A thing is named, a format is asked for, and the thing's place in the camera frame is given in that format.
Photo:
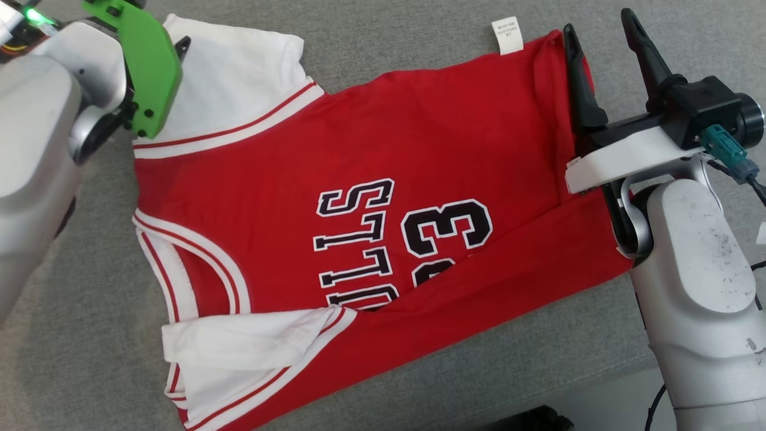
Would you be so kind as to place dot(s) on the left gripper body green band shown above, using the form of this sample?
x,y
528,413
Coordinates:
x,y
149,66

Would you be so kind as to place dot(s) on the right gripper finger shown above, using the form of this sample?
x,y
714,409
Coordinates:
x,y
583,96
649,72

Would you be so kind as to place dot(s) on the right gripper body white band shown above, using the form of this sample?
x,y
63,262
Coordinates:
x,y
628,158

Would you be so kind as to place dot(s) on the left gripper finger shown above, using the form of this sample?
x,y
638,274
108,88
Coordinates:
x,y
183,46

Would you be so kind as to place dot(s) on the red basketball jersey white sleeves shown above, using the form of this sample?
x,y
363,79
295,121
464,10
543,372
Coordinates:
x,y
371,137

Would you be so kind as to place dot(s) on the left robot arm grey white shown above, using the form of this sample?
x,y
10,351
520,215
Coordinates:
x,y
30,149

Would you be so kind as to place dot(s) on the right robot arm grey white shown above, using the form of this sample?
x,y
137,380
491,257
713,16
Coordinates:
x,y
700,287

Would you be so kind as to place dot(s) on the black textured object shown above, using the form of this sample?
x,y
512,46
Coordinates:
x,y
526,419

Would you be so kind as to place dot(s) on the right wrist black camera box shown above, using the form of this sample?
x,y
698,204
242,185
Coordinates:
x,y
706,108

